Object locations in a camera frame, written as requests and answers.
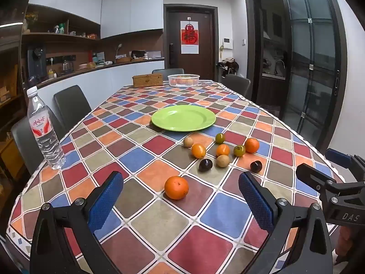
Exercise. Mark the yellow flower bunch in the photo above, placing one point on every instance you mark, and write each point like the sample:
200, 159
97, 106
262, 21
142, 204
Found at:
31, 16

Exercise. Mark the dark hanging bags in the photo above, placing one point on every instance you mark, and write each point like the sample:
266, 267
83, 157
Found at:
228, 66

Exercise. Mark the clear plastic water bottle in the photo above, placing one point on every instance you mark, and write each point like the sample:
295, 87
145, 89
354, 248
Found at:
42, 128

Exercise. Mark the green plate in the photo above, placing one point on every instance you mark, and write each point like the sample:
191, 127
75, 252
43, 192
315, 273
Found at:
184, 117

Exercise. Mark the sliding glass door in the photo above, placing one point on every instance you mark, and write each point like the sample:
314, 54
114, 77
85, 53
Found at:
313, 62

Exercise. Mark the white wall cabinet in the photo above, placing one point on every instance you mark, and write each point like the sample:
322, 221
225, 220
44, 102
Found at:
128, 11

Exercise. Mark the orange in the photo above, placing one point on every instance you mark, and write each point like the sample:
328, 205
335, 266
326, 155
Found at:
223, 150
176, 187
198, 150
251, 145

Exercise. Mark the wicker box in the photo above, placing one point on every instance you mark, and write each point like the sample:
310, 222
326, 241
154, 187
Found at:
147, 80

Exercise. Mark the white desk lamp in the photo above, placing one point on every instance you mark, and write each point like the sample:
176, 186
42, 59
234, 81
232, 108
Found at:
119, 48

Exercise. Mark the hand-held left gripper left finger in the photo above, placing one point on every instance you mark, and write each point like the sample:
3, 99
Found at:
105, 202

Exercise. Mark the white plastic basket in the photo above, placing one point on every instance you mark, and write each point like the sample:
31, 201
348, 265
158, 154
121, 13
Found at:
184, 81

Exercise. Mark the black pouch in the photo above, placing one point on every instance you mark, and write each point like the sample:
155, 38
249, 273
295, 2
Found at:
138, 54

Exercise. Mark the white intercom panel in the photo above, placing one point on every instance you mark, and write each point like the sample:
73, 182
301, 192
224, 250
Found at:
227, 43

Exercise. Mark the dark brown door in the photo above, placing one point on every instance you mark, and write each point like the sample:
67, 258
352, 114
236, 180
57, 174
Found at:
205, 34

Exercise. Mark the dark purple plum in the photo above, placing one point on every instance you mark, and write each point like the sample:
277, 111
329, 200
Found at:
256, 166
205, 165

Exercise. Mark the grey dining chair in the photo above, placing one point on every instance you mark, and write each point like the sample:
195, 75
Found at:
24, 145
238, 84
168, 71
72, 105

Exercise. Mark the kitchen faucet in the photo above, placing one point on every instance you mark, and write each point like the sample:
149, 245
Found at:
280, 67

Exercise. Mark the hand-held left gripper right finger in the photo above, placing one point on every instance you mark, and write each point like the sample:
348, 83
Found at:
256, 202

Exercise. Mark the glass kettle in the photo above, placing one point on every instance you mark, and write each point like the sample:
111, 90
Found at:
68, 67

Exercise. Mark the yellow green tangerine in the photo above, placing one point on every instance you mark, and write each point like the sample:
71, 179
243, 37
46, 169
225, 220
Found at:
239, 150

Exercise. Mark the black power strip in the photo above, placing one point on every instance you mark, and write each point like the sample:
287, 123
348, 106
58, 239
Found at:
61, 58

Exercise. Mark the red wall calendar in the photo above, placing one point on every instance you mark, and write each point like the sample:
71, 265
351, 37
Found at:
189, 38

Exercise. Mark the wooden wall shelf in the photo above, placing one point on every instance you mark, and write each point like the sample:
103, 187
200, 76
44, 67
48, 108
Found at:
60, 35

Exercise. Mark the black water dispenser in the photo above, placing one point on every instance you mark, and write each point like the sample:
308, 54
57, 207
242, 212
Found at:
37, 62

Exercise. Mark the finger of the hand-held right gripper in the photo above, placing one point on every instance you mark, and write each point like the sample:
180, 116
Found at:
313, 175
340, 157

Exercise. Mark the black door lock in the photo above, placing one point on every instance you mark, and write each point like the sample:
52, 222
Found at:
171, 54

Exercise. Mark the tan longan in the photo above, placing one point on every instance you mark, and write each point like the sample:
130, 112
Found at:
188, 142
223, 161

